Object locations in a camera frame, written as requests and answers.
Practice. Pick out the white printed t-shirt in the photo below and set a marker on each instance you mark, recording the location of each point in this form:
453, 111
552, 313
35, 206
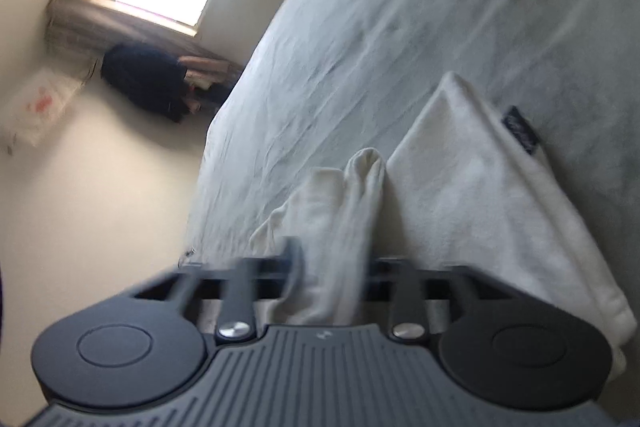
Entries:
475, 207

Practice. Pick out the hanging pink garment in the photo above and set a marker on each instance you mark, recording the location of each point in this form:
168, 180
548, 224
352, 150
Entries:
207, 77

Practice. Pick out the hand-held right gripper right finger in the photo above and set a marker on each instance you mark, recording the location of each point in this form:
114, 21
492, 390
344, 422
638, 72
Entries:
402, 287

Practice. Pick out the bed with grey sheet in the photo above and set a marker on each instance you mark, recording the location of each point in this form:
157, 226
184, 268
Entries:
400, 32

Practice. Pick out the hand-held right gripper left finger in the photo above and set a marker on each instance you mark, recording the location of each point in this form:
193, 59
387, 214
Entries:
294, 257

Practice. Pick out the hanging dark jacket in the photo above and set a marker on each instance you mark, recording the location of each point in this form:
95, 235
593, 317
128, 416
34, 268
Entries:
145, 82

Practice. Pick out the beige curtain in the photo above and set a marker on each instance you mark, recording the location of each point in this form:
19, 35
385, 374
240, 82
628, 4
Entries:
125, 32

